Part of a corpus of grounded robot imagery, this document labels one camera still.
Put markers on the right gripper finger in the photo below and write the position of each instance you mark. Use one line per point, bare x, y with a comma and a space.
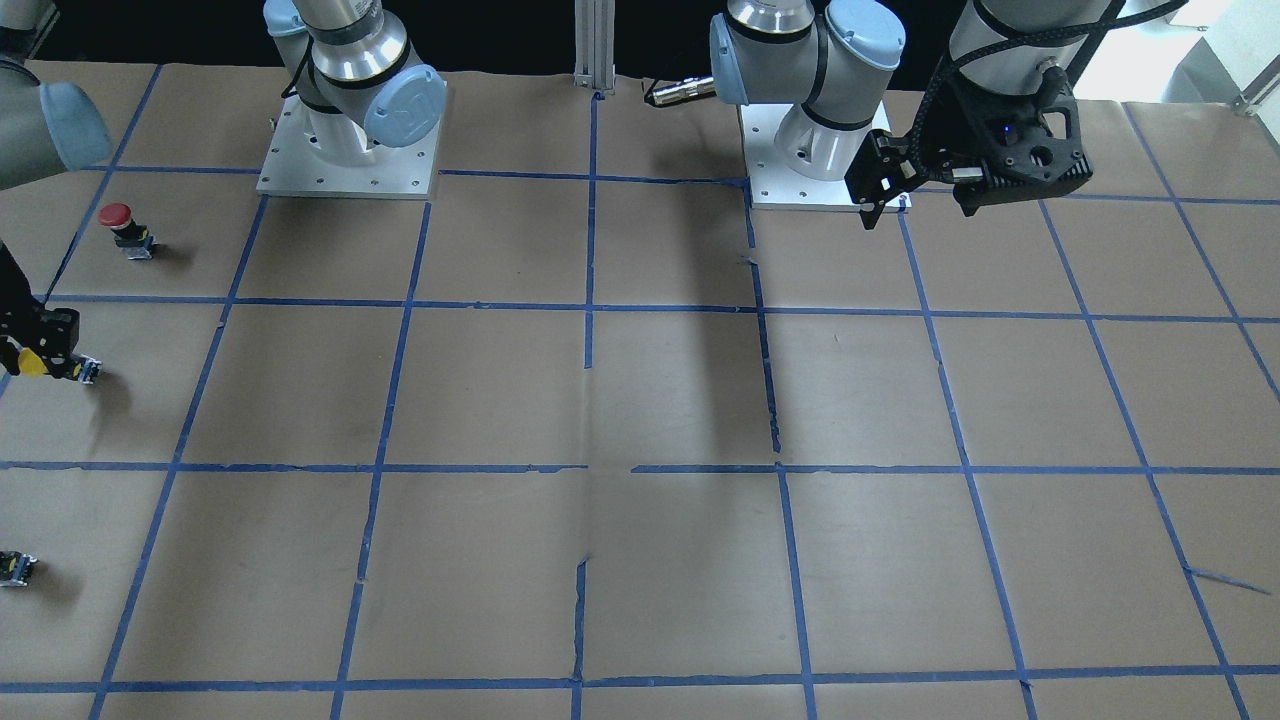
57, 333

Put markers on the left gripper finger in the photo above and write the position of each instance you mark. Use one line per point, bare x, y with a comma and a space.
973, 197
881, 171

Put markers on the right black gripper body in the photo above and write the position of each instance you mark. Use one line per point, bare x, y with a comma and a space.
52, 329

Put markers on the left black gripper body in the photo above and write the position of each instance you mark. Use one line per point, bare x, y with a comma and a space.
958, 137

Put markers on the yellow push button switch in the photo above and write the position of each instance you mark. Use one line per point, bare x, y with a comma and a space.
24, 362

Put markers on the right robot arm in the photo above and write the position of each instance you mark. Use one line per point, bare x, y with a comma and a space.
46, 129

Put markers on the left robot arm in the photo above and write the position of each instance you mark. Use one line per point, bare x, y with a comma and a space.
837, 63

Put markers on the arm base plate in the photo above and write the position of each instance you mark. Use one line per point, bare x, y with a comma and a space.
326, 156
796, 164

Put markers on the red push button switch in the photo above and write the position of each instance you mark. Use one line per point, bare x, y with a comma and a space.
135, 240

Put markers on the aluminium frame post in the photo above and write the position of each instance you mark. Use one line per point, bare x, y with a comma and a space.
594, 37

